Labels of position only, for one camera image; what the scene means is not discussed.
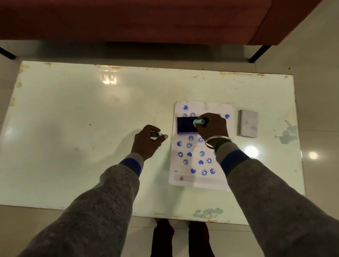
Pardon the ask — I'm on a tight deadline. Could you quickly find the person's right hand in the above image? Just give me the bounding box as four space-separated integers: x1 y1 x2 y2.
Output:
193 113 229 143

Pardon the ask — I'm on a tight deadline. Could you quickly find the person's left hand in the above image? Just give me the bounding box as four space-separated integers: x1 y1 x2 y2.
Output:
131 125 168 161

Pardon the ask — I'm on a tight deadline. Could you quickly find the person's right forearm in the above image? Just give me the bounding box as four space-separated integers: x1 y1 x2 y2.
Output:
215 142 339 257

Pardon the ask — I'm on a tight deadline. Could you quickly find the person's left forearm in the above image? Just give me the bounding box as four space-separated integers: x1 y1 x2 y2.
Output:
18 153 145 257

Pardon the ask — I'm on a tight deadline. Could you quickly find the silver bangle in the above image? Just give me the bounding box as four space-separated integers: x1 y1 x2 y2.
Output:
204 136 231 149

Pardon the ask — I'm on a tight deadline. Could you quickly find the dark blue ink pad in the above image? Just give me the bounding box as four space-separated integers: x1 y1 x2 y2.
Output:
177 116 200 135

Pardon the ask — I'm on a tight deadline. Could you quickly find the green bangle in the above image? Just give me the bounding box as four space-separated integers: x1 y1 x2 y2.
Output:
214 138 232 153

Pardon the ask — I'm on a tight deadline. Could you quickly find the white paper with blue stamps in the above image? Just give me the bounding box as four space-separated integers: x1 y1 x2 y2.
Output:
169 101 234 192

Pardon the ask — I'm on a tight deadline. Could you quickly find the grey ink pad lid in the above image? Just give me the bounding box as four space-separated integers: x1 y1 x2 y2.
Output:
237 110 258 139

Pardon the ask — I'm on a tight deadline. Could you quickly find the black sofa leg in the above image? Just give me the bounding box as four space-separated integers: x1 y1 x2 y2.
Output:
248 45 271 64
0 47 17 60

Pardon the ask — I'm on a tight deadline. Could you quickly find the person's left leg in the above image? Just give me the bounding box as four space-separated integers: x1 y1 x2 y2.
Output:
150 219 175 257

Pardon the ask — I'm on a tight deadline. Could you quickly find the person's leg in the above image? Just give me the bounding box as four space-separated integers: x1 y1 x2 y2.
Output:
150 219 175 257
188 221 215 257

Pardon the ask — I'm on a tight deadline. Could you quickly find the person's right leg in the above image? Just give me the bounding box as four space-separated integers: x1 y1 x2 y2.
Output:
188 221 215 257

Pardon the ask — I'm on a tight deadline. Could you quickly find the red sofa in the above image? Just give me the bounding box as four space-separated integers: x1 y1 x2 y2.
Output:
0 0 323 46

